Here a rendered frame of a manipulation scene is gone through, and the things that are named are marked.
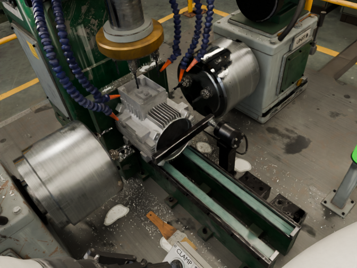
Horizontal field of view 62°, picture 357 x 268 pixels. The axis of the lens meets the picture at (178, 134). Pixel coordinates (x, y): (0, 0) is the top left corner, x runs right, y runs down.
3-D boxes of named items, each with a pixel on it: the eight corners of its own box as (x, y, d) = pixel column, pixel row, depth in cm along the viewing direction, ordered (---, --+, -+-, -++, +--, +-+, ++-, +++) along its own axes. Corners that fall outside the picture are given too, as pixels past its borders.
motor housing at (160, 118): (121, 143, 108) (108, 103, 94) (161, 117, 116) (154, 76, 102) (155, 175, 96) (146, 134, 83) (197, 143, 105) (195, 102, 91)
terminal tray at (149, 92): (121, 106, 98) (116, 88, 93) (146, 91, 103) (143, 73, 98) (143, 123, 92) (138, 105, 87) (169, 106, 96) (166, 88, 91)
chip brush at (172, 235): (143, 218, 99) (142, 217, 99) (153, 209, 102) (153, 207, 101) (187, 261, 88) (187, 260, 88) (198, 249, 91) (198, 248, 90)
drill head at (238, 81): (163, 111, 119) (154, 56, 101) (231, 67, 136) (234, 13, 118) (209, 143, 105) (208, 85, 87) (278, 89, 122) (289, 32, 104)
